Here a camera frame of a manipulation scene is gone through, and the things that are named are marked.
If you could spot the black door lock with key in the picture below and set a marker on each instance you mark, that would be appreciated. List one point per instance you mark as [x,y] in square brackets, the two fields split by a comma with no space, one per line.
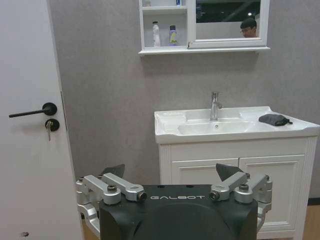
[51,125]

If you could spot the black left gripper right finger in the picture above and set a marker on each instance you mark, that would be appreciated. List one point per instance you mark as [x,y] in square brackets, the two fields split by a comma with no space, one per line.
[233,183]

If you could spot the chrome faucet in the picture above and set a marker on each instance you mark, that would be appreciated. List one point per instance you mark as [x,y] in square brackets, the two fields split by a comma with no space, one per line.
[215,105]

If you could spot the dark grey towel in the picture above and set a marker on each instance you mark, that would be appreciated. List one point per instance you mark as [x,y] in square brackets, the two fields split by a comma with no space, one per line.
[273,119]

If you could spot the white ceramic washbasin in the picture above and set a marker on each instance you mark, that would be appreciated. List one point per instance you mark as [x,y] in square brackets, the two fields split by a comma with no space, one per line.
[232,126]

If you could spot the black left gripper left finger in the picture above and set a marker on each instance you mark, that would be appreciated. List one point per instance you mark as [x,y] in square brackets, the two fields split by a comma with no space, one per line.
[110,186]

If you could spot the small blue white bottle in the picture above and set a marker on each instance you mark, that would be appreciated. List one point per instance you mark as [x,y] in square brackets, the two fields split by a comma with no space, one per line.
[178,2]

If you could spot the purple bottle with green label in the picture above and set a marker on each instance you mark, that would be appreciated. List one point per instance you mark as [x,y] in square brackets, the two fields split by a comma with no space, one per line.
[173,36]

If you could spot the white bottle with black cap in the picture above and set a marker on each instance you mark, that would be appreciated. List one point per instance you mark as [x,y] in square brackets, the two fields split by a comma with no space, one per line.
[156,34]

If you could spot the white framed mirror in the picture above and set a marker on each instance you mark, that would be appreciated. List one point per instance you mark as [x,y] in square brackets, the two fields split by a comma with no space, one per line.
[226,19]

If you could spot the white wall cabinet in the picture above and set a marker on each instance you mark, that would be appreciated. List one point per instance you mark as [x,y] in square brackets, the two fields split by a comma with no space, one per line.
[203,26]

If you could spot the white vanity cabinet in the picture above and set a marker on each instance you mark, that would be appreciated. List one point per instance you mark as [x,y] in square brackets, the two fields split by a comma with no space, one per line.
[240,185]

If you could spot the white door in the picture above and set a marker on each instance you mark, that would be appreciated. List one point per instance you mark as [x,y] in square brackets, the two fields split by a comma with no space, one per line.
[27,120]

